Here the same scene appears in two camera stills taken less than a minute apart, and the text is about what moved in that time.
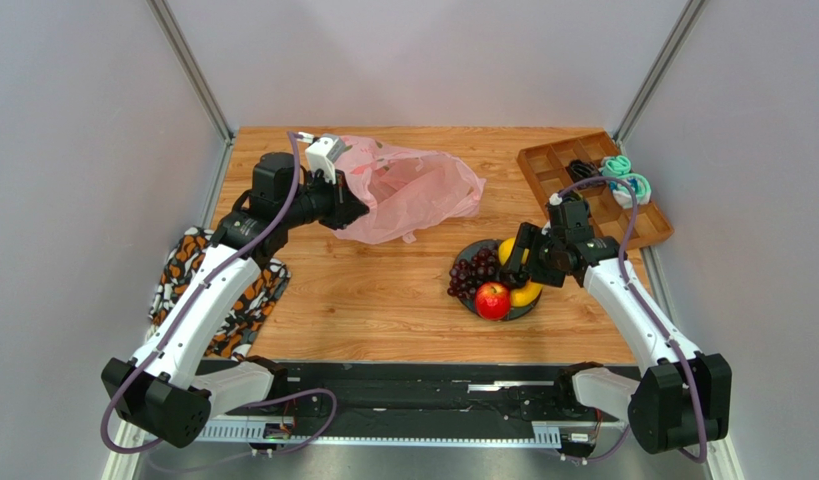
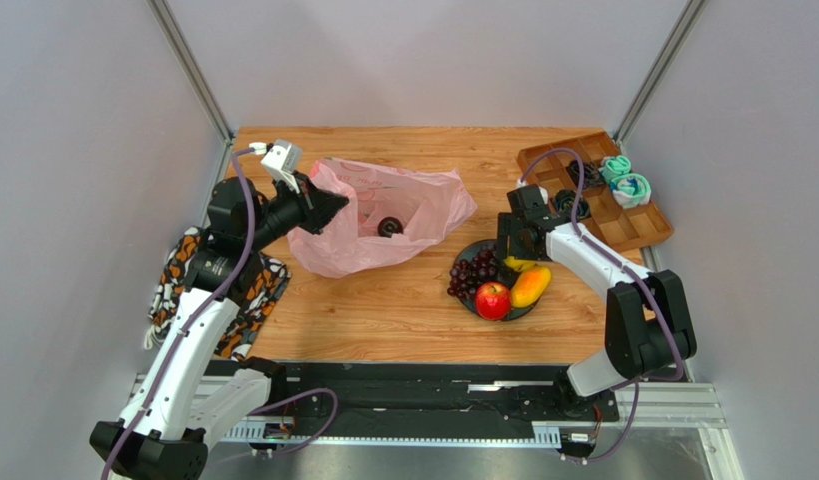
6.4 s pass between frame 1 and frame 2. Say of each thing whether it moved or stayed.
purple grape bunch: stayed
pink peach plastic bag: moved
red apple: stayed
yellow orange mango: stayed
